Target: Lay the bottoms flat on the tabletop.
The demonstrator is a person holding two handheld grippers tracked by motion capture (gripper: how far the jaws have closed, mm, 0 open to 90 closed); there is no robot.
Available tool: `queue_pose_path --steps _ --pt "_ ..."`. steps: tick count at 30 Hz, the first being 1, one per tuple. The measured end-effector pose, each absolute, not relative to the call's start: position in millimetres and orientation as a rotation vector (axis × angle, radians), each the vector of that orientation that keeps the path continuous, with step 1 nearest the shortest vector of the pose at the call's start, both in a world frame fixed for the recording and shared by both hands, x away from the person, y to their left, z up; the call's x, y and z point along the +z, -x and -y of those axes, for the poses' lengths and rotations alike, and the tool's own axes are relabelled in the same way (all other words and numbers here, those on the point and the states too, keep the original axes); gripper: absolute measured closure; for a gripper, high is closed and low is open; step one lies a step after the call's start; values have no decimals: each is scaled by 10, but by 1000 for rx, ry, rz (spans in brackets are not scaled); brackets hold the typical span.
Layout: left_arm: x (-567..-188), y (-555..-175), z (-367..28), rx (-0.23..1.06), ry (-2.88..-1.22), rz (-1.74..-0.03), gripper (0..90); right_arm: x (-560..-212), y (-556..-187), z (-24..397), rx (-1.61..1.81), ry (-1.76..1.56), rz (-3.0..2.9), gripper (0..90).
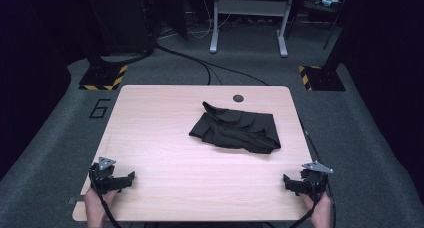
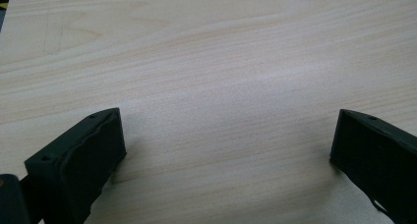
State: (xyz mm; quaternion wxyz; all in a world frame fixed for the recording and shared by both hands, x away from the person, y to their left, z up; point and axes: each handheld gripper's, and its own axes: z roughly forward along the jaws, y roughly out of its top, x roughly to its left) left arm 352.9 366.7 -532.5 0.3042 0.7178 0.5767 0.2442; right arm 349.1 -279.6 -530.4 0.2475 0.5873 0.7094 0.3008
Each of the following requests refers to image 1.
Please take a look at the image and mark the dark shelf rack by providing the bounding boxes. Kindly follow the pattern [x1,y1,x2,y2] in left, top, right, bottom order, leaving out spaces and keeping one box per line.
[289,0,350,51]

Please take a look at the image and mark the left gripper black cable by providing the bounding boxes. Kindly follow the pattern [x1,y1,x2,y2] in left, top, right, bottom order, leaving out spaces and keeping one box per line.
[88,167,123,228]

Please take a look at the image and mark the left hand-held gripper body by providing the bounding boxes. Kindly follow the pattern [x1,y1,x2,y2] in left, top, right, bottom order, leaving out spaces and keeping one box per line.
[89,156,125,195]

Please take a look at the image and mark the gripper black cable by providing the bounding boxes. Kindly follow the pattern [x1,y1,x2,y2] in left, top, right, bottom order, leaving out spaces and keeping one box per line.
[88,167,123,228]
[289,184,319,228]

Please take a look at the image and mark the person's right hand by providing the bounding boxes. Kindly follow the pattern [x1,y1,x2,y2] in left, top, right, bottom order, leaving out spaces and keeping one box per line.
[299,192,332,228]

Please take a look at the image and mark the black cabinet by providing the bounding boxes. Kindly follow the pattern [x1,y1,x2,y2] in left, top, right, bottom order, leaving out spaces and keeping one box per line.
[83,0,158,56]

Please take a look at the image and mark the thin black cable beside table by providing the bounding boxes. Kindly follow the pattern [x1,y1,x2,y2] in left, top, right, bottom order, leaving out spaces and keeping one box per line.
[298,116,337,228]

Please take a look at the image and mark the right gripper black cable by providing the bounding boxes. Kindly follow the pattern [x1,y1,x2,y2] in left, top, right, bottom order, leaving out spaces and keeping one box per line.
[289,184,319,228]

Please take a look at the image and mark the white metal desk frame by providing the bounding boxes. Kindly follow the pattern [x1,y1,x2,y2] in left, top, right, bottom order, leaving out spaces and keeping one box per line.
[209,0,296,58]

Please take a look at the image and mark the thick black floor cable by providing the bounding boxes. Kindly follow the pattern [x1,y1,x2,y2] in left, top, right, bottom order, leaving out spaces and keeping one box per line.
[154,43,270,87]

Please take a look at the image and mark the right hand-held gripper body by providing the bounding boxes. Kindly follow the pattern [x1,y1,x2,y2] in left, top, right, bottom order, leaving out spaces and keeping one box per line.
[298,160,334,196]

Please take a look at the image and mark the stand base with hazard tape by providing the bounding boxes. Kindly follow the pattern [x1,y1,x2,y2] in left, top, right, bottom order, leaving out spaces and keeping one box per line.
[78,64,129,91]
[298,65,347,92]

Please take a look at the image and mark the person's left hand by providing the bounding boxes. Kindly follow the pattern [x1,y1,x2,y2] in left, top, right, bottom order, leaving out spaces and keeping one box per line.
[83,187,118,228]

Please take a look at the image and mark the white cables on floor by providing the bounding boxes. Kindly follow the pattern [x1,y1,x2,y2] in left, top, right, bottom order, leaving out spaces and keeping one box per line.
[158,0,233,40]

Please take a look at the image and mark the black pleated skirt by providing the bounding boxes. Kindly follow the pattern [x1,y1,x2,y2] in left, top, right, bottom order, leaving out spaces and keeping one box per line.
[188,101,282,155]

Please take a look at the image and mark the black tape numeral on floor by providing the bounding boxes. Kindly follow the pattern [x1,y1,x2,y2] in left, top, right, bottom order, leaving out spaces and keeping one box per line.
[89,98,111,119]

